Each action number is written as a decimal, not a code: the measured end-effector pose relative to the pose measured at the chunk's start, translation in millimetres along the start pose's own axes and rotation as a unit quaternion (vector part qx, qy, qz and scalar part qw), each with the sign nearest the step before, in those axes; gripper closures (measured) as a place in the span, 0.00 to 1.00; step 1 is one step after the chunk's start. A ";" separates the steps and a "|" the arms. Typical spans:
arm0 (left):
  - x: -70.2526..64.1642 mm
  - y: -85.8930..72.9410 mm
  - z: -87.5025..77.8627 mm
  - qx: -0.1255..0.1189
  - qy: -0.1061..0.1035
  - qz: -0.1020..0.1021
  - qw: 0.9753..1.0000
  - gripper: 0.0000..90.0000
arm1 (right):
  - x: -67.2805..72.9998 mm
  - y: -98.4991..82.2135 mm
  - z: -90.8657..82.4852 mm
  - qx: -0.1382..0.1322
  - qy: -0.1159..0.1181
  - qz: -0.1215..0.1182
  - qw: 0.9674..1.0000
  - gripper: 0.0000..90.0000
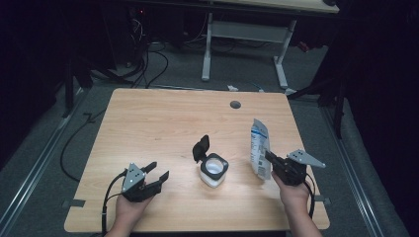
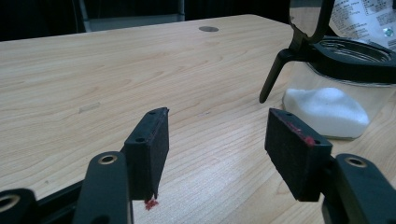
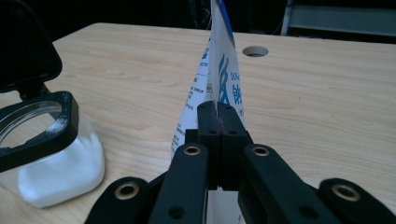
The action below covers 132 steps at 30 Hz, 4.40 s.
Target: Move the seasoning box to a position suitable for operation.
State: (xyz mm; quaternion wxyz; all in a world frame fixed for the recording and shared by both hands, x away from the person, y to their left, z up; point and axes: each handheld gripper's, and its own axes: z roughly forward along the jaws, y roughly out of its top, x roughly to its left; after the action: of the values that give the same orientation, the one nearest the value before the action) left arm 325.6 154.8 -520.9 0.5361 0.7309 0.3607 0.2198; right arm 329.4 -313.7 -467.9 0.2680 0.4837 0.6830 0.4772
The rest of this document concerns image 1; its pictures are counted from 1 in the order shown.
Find hand-held gripper cable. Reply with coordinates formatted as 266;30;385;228
101;170;128;237
302;172;317;220

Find white pouch with blue print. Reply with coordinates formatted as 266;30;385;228
249;118;273;182

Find bundle of black floor cables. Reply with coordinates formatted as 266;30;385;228
129;40;170;89

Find right hand-held gripper cable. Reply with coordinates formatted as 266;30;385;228
302;172;317;220

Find black stand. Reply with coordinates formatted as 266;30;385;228
286;75;348;140
61;55;95;119

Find long black floor cable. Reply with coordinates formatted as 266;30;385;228
59;110;107;183

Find person's left hand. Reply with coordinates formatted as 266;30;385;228
115;196;154;228

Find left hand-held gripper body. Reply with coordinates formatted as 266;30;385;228
122;162;162;202

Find desk with white metal legs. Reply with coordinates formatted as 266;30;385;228
201;0;340;90

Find person's right hand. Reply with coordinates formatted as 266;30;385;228
271;172;310;215

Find metal floor rail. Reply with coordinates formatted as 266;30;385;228
0;88;85;231
320;105;384;237

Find left hand-held gripper cable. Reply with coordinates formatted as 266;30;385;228
101;170;128;237

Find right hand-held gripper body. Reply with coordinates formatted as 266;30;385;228
272;149;326;187

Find glass jar with black lid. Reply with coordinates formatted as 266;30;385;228
192;134;230;190

